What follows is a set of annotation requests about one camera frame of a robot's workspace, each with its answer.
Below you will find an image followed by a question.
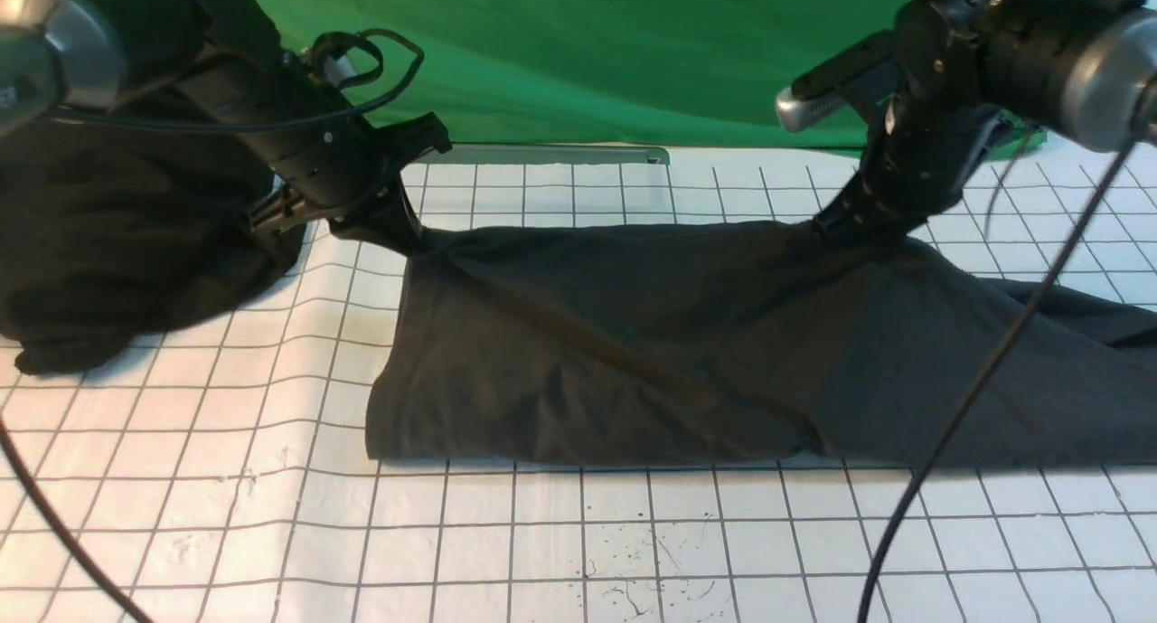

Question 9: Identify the green backdrop cloth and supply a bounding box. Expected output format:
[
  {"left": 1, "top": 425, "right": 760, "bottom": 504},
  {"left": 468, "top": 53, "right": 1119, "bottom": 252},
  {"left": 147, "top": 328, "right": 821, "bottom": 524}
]
[{"left": 258, "top": 0, "right": 907, "bottom": 148}]

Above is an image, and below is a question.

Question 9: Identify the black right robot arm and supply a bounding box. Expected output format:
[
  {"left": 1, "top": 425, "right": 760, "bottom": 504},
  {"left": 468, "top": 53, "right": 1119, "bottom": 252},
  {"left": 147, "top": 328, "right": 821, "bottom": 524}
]
[{"left": 776, "top": 0, "right": 1156, "bottom": 244}]

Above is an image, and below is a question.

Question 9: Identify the white grid table mat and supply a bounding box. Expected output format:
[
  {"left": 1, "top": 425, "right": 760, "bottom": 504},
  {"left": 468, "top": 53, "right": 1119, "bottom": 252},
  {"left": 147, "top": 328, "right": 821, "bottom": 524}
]
[{"left": 1, "top": 141, "right": 1156, "bottom": 622}]

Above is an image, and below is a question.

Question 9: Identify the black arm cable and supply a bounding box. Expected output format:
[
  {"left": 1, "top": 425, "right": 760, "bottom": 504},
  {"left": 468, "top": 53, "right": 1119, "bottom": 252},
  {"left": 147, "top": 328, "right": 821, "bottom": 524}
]
[
  {"left": 0, "top": 25, "right": 426, "bottom": 623},
  {"left": 854, "top": 126, "right": 1142, "bottom": 623}
]

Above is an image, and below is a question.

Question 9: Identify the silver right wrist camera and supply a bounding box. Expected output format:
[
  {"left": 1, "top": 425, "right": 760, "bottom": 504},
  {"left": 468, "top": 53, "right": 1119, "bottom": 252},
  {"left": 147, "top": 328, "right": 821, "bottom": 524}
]
[{"left": 776, "top": 30, "right": 900, "bottom": 133}]

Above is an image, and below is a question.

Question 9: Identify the gray metal bar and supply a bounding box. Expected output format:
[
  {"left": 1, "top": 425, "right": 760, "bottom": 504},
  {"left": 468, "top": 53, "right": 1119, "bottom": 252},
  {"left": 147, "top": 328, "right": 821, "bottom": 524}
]
[{"left": 419, "top": 144, "right": 671, "bottom": 164}]

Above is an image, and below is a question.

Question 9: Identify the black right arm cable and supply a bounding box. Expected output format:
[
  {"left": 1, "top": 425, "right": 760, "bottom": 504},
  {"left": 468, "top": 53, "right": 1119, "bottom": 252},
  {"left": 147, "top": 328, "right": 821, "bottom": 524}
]
[{"left": 854, "top": 126, "right": 1142, "bottom": 623}]

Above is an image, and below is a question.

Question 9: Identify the black crumpled garment pile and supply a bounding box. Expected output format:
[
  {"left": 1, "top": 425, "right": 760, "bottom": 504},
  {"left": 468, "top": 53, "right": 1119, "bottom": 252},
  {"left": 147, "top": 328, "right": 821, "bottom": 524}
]
[{"left": 1, "top": 120, "right": 305, "bottom": 375}]

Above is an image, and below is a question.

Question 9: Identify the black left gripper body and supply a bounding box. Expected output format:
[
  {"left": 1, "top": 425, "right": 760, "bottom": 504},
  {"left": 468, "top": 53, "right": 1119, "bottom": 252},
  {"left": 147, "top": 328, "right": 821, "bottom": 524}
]
[{"left": 180, "top": 54, "right": 452, "bottom": 230}]

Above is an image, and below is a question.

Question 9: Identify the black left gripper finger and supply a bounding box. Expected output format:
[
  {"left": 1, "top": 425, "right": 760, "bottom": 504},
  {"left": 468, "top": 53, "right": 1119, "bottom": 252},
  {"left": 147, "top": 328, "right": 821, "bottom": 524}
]
[{"left": 330, "top": 189, "right": 428, "bottom": 258}]

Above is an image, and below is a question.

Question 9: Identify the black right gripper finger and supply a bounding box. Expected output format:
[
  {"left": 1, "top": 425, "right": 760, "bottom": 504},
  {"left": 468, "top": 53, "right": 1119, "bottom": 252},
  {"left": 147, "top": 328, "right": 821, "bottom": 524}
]
[{"left": 811, "top": 175, "right": 914, "bottom": 247}]

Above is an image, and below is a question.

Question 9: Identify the gray long-sleeve top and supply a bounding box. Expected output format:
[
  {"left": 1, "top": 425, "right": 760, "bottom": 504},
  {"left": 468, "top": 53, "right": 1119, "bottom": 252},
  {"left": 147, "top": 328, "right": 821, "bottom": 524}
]
[{"left": 364, "top": 217, "right": 1157, "bottom": 470}]

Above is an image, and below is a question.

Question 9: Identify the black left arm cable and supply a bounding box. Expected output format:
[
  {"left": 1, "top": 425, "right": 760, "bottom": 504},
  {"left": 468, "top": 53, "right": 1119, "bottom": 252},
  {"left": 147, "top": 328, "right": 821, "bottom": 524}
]
[{"left": 0, "top": 25, "right": 426, "bottom": 623}]

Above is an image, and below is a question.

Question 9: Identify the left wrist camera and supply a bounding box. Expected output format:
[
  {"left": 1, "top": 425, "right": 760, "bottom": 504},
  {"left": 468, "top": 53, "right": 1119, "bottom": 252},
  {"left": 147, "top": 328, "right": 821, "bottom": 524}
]
[{"left": 305, "top": 32, "right": 384, "bottom": 90}]

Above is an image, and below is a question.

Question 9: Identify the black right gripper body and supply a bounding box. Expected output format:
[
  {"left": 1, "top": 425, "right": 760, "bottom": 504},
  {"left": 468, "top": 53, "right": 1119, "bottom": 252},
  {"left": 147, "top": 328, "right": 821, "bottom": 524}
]
[{"left": 857, "top": 89, "right": 1001, "bottom": 226}]

